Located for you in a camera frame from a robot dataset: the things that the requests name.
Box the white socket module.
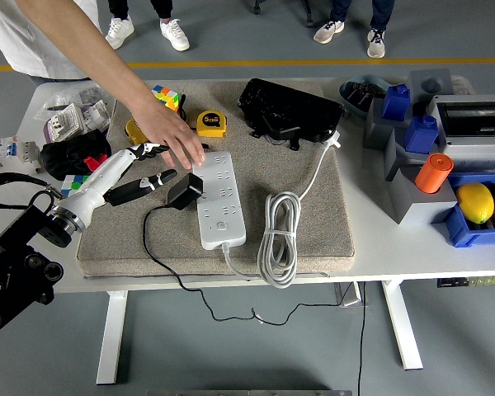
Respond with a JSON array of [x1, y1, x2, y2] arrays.
[[78, 100, 111, 132]]

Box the grey-brown mat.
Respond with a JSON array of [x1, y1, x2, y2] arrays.
[[76, 80, 356, 278]]

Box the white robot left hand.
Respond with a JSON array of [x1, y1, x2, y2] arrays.
[[59, 142, 178, 215]]

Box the table control panel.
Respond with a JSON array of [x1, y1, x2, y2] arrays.
[[436, 275, 495, 289]]

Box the blue plastic block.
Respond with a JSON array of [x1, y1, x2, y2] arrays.
[[403, 114, 440, 155], [381, 83, 413, 121]]

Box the orange cylinder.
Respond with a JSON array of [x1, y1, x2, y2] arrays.
[[414, 153, 455, 194]]

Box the yellow tape measure black label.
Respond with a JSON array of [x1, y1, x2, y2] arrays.
[[196, 110, 228, 138]]

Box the yellow lemon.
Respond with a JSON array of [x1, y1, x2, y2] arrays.
[[455, 182, 495, 225]]

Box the white circuit breaker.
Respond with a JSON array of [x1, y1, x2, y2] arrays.
[[0, 135, 42, 174]]

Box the white socket panel purple back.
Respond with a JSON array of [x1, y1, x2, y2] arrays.
[[44, 102, 86, 144]]

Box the black hanging cable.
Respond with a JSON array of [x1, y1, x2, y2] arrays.
[[356, 282, 367, 396]]

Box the person's right hand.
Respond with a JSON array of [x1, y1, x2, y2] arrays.
[[131, 101, 207, 171]]

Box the grey electrical enclosure box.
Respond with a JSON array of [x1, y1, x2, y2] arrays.
[[431, 93, 495, 174]]

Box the small colourful puzzle cube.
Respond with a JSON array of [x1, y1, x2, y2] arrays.
[[60, 173, 92, 198]]

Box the large colourful puzzle cube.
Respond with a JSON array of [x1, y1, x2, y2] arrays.
[[150, 84, 180, 112]]

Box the black cloth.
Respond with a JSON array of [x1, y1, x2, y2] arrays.
[[40, 130, 112, 181]]

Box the white power strip cable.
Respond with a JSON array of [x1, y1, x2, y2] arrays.
[[221, 130, 343, 289]]

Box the grey box under table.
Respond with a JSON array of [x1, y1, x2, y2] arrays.
[[334, 281, 363, 309]]

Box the black binder clips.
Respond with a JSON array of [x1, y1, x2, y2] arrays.
[[348, 81, 387, 111]]

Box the grey stepped block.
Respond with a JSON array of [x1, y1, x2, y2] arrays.
[[384, 130, 459, 226]]

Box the beige roll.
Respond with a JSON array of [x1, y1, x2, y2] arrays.
[[451, 73, 476, 97]]

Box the white table leg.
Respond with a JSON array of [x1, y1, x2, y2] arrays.
[[95, 290, 129, 386], [381, 280, 424, 371]]

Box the black tape measure strap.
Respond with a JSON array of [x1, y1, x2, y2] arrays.
[[179, 94, 210, 150]]

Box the yellow tape measure brown label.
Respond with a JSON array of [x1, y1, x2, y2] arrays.
[[125, 117, 149, 146]]

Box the black chair base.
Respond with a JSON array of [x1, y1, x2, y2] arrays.
[[252, 0, 315, 29]]

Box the black plug adapter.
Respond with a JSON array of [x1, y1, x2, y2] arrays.
[[167, 172, 205, 210]]

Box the white power strip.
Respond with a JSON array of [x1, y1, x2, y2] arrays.
[[191, 151, 248, 251]]

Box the black plastic case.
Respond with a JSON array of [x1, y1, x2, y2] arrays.
[[236, 78, 347, 152]]

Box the blue plastic bin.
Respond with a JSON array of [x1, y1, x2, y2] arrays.
[[444, 171, 495, 248]]

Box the grey block with round hole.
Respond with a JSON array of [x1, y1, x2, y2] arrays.
[[408, 68, 453, 104]]

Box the blue bowl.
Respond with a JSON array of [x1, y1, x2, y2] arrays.
[[339, 73, 393, 119]]

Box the black adapter cord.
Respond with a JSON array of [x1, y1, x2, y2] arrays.
[[142, 203, 343, 327]]

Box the grey square block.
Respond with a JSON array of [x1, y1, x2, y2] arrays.
[[362, 97, 413, 150]]

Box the red plastic piece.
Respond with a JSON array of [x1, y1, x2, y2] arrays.
[[84, 153, 109, 171]]

